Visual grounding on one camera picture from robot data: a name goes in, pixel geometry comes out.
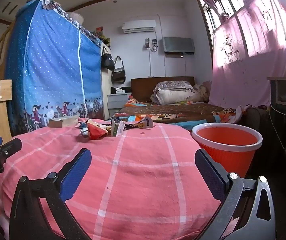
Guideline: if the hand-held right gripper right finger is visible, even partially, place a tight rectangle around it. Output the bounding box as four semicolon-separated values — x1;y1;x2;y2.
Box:
190;149;276;240

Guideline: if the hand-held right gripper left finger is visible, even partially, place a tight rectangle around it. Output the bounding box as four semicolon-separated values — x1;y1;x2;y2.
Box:
9;148;92;240

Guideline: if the red bin with white rim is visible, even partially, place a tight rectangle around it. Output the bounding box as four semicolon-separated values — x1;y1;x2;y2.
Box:
191;123;263;179

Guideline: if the dark blue wrapper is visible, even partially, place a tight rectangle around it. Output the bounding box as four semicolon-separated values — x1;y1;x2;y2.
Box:
122;116;156;131

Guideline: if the blue and white wrapper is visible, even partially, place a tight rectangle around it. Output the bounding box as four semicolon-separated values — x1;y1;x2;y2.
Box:
77;121;89;136

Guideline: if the red snack wrapper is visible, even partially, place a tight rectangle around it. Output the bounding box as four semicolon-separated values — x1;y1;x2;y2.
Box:
86;119;109;140

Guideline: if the wooden block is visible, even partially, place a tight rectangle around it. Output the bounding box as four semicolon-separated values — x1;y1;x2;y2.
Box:
48;116;80;128

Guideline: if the pink plaid cloth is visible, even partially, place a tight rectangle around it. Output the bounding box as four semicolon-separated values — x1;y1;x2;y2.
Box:
0;122;223;240

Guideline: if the dark brown seat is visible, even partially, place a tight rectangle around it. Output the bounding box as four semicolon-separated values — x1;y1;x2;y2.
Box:
243;107;283;140

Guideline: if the bed with colourful blanket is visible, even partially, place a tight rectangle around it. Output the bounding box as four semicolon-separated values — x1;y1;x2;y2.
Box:
113;97;246;131

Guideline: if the cream pillow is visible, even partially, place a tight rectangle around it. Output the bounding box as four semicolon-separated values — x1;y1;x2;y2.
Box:
155;89;201;105

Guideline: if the white nightstand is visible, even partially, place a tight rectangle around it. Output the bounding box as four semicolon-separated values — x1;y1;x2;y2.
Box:
107;92;132;110

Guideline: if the white tall cabinet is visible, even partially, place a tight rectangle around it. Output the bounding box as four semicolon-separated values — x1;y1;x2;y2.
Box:
100;42;114;120

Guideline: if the blue dotted fabric wardrobe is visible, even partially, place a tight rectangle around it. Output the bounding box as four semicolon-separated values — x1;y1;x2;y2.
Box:
5;0;104;137

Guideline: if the floral pillow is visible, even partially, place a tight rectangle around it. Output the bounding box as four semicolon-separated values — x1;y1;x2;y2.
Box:
154;81;196;92

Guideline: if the wooden headboard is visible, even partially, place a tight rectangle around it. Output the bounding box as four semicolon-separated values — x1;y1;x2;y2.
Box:
131;77;195;103

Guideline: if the dark brown handbag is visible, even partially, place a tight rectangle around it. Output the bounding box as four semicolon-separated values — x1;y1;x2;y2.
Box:
111;56;126;84

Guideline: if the black handbag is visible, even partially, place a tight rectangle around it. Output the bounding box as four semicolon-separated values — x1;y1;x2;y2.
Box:
101;46;115;71

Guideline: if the pink curtain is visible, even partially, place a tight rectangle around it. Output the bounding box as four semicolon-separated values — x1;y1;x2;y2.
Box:
209;0;286;108

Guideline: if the white air conditioner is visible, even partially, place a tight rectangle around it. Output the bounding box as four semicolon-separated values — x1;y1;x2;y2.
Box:
122;19;157;34

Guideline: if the barred window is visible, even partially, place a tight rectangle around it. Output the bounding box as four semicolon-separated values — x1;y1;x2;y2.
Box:
195;0;261;32

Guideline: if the white cable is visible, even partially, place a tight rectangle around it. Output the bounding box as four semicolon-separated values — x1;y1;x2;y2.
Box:
268;102;286;157

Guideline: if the wall television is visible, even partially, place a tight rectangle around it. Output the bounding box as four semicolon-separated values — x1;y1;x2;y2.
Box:
162;37;195;55

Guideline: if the wall phone holder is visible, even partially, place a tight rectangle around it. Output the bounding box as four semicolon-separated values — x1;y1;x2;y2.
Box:
145;38;159;53

